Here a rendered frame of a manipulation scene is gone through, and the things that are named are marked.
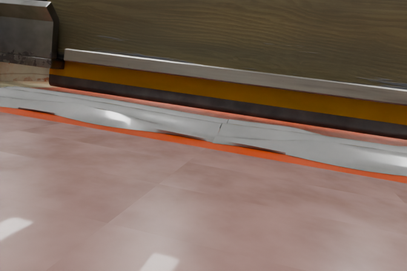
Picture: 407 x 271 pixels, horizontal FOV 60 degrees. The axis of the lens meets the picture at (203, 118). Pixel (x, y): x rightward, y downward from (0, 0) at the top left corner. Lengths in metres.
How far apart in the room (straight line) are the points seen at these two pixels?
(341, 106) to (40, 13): 0.24
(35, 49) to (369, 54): 0.26
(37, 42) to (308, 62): 0.22
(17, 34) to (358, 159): 0.27
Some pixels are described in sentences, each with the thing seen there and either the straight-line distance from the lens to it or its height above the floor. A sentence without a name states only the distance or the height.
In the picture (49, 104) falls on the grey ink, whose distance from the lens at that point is 0.22.
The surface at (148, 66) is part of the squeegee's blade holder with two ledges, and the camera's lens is 0.27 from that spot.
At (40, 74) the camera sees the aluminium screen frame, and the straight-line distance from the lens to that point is 0.46.
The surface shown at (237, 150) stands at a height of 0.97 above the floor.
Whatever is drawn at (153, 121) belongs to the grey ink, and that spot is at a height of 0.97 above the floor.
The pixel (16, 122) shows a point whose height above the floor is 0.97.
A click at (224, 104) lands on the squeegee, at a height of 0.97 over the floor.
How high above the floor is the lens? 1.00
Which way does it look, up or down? 8 degrees down
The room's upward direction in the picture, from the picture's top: 7 degrees clockwise
